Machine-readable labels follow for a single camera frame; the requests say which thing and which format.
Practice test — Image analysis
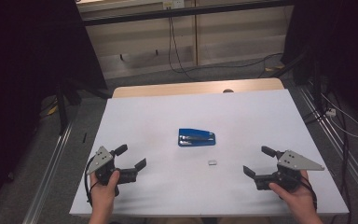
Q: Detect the wooden table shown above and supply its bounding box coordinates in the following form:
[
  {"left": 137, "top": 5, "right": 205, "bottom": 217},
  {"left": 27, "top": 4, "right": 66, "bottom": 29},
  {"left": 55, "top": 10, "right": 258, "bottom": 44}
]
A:
[{"left": 111, "top": 77, "right": 285, "bottom": 99}]

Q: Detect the dark curtain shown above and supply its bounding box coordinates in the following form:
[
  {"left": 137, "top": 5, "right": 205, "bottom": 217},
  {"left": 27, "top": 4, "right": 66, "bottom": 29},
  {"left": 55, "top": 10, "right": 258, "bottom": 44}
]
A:
[
  {"left": 280, "top": 0, "right": 358, "bottom": 133},
  {"left": 0, "top": 0, "right": 108, "bottom": 218}
]

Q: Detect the black stand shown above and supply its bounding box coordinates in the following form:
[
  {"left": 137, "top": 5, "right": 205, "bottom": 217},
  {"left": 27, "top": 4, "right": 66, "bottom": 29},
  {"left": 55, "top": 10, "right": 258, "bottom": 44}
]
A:
[{"left": 55, "top": 77, "right": 112, "bottom": 135}]

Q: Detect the blue stapler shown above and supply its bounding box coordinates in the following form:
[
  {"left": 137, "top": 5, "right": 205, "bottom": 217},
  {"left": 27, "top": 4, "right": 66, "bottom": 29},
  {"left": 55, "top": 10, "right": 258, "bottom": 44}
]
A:
[{"left": 177, "top": 128, "right": 216, "bottom": 147}]

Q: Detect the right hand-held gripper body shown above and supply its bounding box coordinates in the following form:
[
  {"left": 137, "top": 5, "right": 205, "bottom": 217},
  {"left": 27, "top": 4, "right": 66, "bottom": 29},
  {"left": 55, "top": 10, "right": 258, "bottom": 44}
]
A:
[{"left": 254, "top": 149, "right": 325, "bottom": 192}]

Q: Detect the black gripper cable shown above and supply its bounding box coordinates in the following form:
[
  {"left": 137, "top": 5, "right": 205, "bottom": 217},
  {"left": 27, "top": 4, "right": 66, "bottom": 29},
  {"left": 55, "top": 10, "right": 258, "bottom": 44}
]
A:
[
  {"left": 297, "top": 178, "right": 319, "bottom": 211},
  {"left": 84, "top": 157, "right": 101, "bottom": 208}
]

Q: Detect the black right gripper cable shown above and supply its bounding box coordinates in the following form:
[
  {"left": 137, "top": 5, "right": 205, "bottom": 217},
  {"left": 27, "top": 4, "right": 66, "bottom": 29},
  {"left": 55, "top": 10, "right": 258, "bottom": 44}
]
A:
[{"left": 297, "top": 178, "right": 319, "bottom": 211}]

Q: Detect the white cable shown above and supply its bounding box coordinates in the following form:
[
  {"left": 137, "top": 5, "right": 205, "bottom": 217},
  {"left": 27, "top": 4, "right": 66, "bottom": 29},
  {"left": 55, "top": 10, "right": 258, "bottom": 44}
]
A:
[{"left": 320, "top": 92, "right": 358, "bottom": 139}]

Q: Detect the beige cabinet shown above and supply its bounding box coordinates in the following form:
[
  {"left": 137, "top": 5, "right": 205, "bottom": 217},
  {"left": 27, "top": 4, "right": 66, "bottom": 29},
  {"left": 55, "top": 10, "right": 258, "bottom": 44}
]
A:
[{"left": 76, "top": 0, "right": 295, "bottom": 80}]

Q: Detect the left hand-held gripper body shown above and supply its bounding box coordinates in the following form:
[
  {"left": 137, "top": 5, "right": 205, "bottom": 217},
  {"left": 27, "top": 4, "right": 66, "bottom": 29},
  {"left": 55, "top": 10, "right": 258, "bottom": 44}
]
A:
[{"left": 86, "top": 146, "right": 138, "bottom": 189}]

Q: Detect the white wall socket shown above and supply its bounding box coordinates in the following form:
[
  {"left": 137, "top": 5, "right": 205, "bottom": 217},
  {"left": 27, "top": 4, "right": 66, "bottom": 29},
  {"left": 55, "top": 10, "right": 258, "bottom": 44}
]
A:
[{"left": 162, "top": 0, "right": 186, "bottom": 9}]

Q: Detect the black floor cable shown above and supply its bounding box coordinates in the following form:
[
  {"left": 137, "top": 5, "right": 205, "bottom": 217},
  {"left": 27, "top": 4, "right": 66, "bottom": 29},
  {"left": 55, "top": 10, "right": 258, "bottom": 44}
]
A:
[{"left": 195, "top": 51, "right": 284, "bottom": 78}]

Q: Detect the black hanging cable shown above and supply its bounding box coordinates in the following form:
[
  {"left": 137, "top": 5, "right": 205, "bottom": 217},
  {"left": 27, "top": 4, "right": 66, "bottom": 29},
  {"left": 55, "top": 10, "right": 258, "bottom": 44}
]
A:
[{"left": 167, "top": 15, "right": 198, "bottom": 82}]

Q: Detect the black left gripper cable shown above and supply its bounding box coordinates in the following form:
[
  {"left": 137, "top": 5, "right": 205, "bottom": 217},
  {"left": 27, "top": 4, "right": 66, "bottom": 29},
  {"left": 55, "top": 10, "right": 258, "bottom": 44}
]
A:
[{"left": 84, "top": 157, "right": 101, "bottom": 208}]

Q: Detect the white board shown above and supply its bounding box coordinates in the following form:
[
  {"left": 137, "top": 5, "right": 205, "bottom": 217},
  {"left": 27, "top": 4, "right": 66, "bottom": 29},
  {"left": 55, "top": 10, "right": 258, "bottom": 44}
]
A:
[{"left": 69, "top": 89, "right": 350, "bottom": 217}]

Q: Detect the person's right hand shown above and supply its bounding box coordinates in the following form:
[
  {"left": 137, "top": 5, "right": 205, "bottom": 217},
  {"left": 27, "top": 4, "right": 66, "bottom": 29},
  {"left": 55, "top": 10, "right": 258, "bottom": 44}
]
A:
[{"left": 268, "top": 170, "right": 317, "bottom": 218}]

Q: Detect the person's left hand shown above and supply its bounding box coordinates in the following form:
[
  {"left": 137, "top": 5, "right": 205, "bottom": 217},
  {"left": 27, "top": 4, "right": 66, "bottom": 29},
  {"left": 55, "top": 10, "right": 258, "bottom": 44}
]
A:
[{"left": 89, "top": 169, "right": 121, "bottom": 216}]

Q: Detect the aluminium rail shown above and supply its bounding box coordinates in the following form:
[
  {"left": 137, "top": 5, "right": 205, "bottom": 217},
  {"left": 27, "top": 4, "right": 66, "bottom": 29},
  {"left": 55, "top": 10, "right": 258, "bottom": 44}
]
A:
[
  {"left": 297, "top": 86, "right": 358, "bottom": 213},
  {"left": 21, "top": 120, "right": 75, "bottom": 224}
]

